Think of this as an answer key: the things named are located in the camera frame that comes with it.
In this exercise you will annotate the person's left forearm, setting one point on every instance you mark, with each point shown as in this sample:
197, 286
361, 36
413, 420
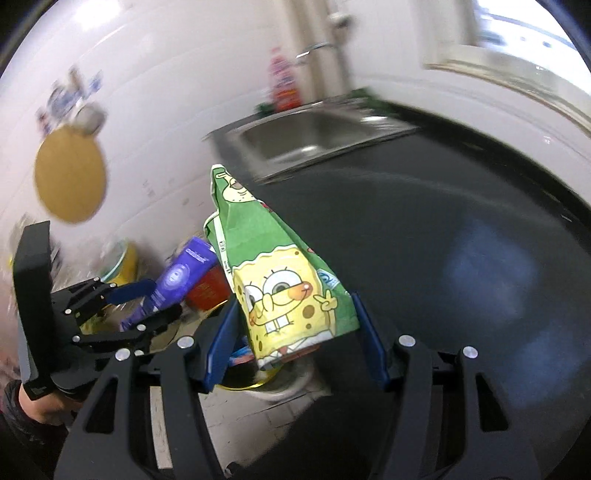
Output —
21, 438

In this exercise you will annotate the steel sink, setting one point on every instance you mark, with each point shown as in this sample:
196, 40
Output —
309, 134

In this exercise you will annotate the white wall pipe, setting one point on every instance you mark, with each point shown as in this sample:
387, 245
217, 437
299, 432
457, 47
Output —
325, 46

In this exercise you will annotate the dark green cloth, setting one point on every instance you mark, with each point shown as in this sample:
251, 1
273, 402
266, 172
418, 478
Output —
376, 102

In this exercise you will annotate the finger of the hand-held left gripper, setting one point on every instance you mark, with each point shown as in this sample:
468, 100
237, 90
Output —
129, 291
152, 321

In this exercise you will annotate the green cartoon snack bag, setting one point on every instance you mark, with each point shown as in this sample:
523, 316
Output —
277, 240

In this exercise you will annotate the red packet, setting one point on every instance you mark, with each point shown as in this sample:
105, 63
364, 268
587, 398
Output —
208, 288

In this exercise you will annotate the blue wall sticker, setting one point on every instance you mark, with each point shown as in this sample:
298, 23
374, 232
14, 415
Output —
64, 99

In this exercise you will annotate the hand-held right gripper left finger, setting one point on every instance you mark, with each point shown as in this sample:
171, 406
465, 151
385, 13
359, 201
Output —
221, 344

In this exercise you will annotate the person's left hand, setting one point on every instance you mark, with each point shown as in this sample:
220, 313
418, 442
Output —
42, 408

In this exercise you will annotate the grey hanging utensil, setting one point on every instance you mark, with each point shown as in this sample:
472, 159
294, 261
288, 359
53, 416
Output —
91, 117

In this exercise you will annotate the chrome faucet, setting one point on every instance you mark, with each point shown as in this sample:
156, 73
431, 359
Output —
316, 47

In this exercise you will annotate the red and pink bottle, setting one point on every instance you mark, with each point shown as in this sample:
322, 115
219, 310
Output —
285, 83

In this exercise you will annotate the purple packet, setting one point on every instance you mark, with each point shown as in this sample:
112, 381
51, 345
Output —
180, 277

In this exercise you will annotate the window frame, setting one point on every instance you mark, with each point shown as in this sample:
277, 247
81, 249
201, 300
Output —
517, 55

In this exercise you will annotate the round wooden board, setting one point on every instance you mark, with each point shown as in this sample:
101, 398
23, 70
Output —
70, 175

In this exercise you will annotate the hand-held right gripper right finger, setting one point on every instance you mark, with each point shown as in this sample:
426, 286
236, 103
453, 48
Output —
370, 344

